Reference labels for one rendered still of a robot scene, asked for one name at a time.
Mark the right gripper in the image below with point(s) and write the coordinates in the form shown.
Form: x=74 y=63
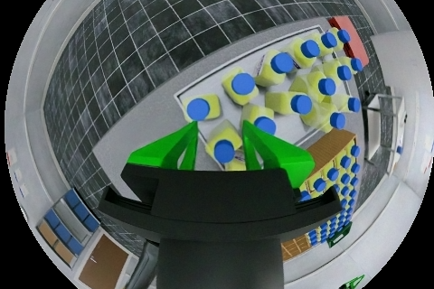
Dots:
x=352 y=286

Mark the green plastic crate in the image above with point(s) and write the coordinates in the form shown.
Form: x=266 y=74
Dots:
x=343 y=231

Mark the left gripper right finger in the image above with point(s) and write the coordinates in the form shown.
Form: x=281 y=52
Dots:
x=276 y=154

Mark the white rimmed tray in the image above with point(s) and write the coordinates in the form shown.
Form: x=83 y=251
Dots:
x=290 y=128

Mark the brown cardboard carton with dividers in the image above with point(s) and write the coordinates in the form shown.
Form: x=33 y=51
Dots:
x=324 y=151

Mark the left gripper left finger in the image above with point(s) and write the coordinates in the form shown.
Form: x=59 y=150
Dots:
x=166 y=151

